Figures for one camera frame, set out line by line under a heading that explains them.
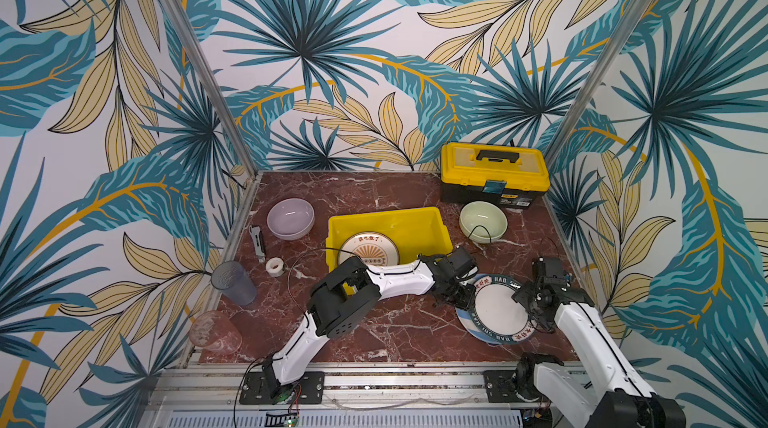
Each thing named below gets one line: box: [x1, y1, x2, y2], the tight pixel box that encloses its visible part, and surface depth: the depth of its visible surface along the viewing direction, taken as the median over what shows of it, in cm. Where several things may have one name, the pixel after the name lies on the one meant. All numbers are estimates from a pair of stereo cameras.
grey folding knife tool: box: [249, 225, 266, 263], surface depth 100 cm
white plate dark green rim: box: [456, 274, 536, 345], surface depth 85 cm
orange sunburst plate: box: [338, 231, 400, 266], surface depth 99 cm
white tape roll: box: [265, 256, 285, 277], surface depth 94 cm
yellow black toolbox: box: [440, 142, 551, 208], surface depth 102 cm
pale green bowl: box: [459, 200, 508, 244], surface depth 104 cm
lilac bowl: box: [266, 197, 315, 241], surface depth 105 cm
